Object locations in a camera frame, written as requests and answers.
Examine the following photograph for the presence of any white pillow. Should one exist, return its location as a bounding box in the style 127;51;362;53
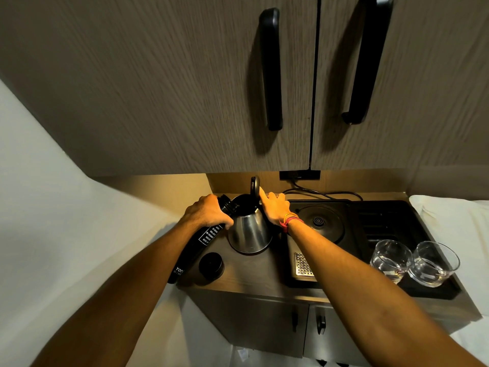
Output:
409;194;489;316

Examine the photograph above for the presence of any black cabinet door handle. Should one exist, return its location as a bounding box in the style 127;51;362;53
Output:
259;8;283;131
341;0;394;125

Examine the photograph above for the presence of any black power cord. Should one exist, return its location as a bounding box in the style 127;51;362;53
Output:
291;179;364;202

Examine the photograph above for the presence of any person's right hand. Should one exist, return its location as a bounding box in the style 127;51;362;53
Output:
259;190;295;230

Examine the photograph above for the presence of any perforated metal drip grate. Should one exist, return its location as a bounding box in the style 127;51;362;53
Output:
292;252;318;282

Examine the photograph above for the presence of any black wall socket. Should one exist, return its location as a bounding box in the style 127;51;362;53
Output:
279;170;320;181

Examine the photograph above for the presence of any wide wooden wall cabinet door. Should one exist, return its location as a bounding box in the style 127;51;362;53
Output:
0;0;321;177

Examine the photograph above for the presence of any round black kettle base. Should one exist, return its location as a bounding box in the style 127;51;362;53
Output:
288;202;350;246

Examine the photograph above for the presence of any stainless steel electric kettle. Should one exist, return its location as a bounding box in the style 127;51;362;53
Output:
228;176;273;256

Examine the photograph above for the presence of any grey base cabinet door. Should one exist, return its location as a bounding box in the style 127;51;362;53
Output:
190;287;309;358
303;303;383;367

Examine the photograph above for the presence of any narrow wooden wall cabinet door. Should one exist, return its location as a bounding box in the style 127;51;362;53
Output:
310;0;489;197

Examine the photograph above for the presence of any person's left forearm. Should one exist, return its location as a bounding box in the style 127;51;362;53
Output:
30;218;214;367

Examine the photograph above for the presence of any black water bottle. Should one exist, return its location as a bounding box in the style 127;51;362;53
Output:
167;194;234;284

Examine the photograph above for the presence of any black serving tray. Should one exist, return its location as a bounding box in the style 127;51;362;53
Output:
286;199;462;301

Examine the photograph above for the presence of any person's right forearm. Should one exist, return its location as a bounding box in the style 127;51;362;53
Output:
284;219;486;367

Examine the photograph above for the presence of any black bottle cap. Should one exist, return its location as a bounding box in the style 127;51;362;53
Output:
198;252;225;281

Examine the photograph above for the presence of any person's left hand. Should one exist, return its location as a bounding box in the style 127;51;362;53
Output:
179;193;235;230

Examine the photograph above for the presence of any clear drinking glass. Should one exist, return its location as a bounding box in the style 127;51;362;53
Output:
407;241;460;288
369;239;413;284

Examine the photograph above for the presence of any red wristband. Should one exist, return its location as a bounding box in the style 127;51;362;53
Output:
279;217;305;234

